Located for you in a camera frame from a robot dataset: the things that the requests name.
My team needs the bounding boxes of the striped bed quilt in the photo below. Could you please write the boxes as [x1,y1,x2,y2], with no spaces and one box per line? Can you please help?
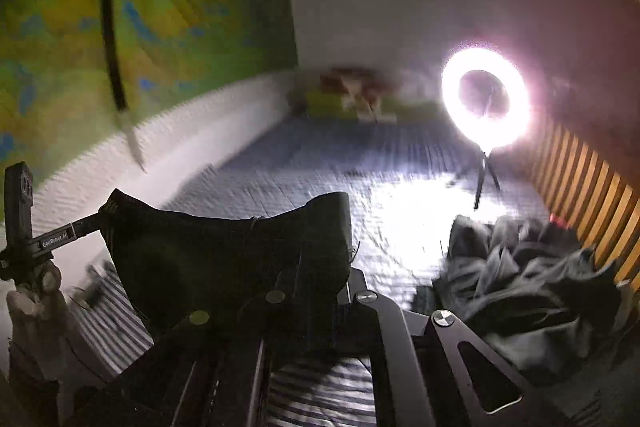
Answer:
[67,116,553,427]

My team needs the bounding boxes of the black pants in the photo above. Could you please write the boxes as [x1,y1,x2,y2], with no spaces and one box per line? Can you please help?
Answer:
[98,188,352,344]

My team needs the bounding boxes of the brown white patterned pillow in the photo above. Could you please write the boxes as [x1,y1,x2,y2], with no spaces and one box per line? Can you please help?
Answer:
[320,66,401,108]

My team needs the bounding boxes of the black hanging strap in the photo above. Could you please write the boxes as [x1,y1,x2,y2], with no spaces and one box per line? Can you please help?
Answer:
[100,0,149,174]

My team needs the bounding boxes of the ring light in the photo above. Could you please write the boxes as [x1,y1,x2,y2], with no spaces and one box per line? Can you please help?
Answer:
[440,46,532,154]

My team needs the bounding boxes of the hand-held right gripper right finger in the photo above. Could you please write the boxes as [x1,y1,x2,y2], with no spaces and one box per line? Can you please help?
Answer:
[345,268,571,427]

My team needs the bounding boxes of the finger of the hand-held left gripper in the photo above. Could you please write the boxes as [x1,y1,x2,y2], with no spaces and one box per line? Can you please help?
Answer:
[71,206,117,239]

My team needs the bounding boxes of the person's left hand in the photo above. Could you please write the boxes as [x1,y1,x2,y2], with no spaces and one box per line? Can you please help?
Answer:
[7,263,68,358]

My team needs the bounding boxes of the wooden slatted bed rail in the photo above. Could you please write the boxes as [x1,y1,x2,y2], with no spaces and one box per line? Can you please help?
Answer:
[529,116,640,290]

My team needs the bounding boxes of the black light tripod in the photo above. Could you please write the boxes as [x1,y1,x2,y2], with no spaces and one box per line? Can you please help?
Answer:
[450,147,502,211]

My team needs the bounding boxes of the green yellow wall poster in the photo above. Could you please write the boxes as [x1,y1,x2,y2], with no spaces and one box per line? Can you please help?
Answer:
[0,0,302,192]

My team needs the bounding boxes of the green folded blanket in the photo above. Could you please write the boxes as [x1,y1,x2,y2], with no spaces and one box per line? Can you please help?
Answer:
[304,87,443,124]

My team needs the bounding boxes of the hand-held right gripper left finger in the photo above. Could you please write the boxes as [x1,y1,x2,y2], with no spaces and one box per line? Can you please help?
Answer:
[65,254,348,427]

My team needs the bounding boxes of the pile of dark clothes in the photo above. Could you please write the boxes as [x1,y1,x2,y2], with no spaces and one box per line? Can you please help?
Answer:
[414,213,628,389]

